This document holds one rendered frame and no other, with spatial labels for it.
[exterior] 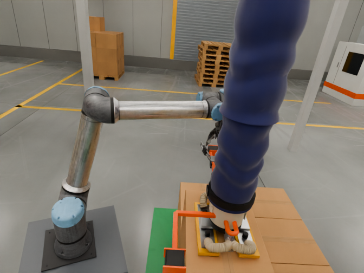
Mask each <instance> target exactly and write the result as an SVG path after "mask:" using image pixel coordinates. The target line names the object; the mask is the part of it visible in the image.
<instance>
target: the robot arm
mask: <svg viewBox="0 0 364 273"><path fill-rule="evenodd" d="M223 101H224V89H220V92H198V94H197V97H196V101H118V100H117V99H115V98H114V97H109V94H108V92H107V91H106V90H105V89H104V88H102V87H100V86H92V87H90V88H88V89H87V90H86V92H85V94H84V99H83V103H82V109H81V117H80V122H79V126H78V130H77V135H76V139H75V144H74V149H73V154H72V157H71V162H70V166H69V172H68V176H67V177H66V178H64V180H63V182H62V186H61V190H60V195H59V198H58V202H56V203H55V205H54V206H53V208H52V211H51V218H52V221H53V225H54V229H55V234H56V239H55V243H54V250H55V253H56V254H57V255H58V256H59V257H60V258H63V259H72V258H76V257H79V256H81V255H83V254H84V253H85V252H86V251H87V250H88V249H89V247H90V246H91V243H92V235H91V232H90V231H89V230H88V229H87V226H86V207H87V198H88V193H89V189H90V181H89V175H90V172H91V169H92V164H93V160H94V157H95V152H96V149H97V146H98V142H99V138H100V134H101V130H102V126H103V123H105V124H115V123H116V122H117V121H119V120H146V119H192V118H204V119H213V120H214V121H217V122H216V123H215V128H214V129H213V130H212V131H211V132H210V133H209V136H208V138H207V141H206V146H207V145H208V144H209V143H210V142H211V141H212V139H214V138H215V139H216V137H218V134H219V132H220V129H221V127H222V125H223V116H222V114H221V113H220V111H219V109H220V106H221V104H222V103H223ZM215 135H216V136H215Z"/></svg>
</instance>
